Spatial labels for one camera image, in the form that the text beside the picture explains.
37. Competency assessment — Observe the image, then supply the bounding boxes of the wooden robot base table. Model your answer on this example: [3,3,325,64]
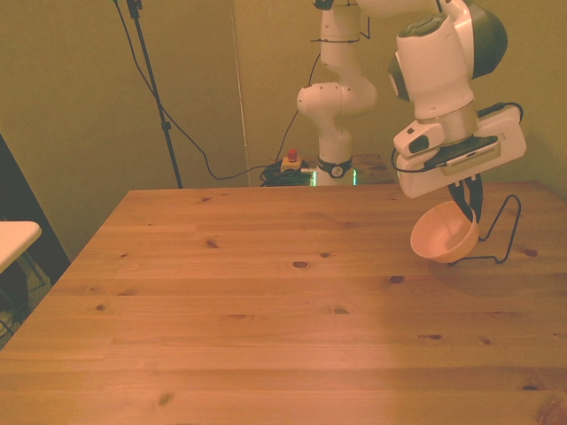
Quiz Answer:
[349,153,402,186]

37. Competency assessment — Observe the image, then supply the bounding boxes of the black wire dish rack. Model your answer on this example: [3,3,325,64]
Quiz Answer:
[447,194,522,266]

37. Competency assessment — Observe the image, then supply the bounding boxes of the black panel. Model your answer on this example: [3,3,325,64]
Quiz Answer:
[0,131,72,311]

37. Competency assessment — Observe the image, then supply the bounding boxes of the dark coiled cable bundle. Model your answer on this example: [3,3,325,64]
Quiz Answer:
[258,161,316,188]

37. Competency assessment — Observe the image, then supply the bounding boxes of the black camera stand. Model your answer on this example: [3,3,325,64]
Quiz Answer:
[126,0,184,189]

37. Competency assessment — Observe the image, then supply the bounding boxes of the dark grey wrist camera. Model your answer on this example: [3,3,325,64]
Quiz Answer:
[427,135,502,177]

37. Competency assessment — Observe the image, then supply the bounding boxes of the pink plastic bowl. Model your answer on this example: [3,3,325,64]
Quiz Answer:
[409,201,481,265]

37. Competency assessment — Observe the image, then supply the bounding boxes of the red yellow emergency stop button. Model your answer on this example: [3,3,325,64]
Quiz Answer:
[280,149,309,174]

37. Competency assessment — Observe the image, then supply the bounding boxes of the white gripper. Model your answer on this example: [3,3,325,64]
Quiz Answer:
[395,107,528,222]

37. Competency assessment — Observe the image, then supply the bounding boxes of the black camera cable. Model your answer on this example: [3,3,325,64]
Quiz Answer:
[112,0,267,182]

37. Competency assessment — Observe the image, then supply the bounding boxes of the white side table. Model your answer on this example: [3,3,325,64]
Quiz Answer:
[0,220,43,274]

